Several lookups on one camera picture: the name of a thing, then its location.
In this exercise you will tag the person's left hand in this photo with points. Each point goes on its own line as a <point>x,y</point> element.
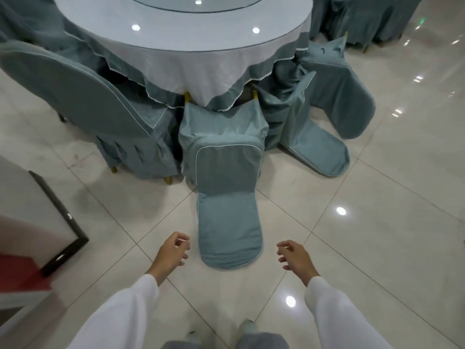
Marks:
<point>169,256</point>

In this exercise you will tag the round glass turntable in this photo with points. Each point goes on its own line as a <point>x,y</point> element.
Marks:
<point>163,3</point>

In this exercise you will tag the person's grey trousers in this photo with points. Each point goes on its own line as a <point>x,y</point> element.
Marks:
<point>261,341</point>

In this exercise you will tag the person's shoe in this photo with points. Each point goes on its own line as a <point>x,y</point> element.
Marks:
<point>247,327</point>
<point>193,340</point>

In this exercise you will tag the person's right forearm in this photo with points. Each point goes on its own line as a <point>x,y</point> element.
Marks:
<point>341,316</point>

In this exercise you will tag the round white clothed table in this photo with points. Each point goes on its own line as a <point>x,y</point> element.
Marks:
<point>163,36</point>

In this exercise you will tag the person's left shoe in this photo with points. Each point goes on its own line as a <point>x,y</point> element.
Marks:
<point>193,340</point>

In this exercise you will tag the person's right hand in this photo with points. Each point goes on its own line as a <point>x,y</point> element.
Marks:
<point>299,261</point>

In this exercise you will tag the person's left forearm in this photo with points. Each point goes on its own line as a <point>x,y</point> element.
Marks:
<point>116,316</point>

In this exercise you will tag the red pillar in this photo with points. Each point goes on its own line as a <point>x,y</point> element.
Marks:
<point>18,272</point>

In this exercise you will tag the person's right shoe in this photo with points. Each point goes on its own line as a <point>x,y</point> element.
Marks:
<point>247,327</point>

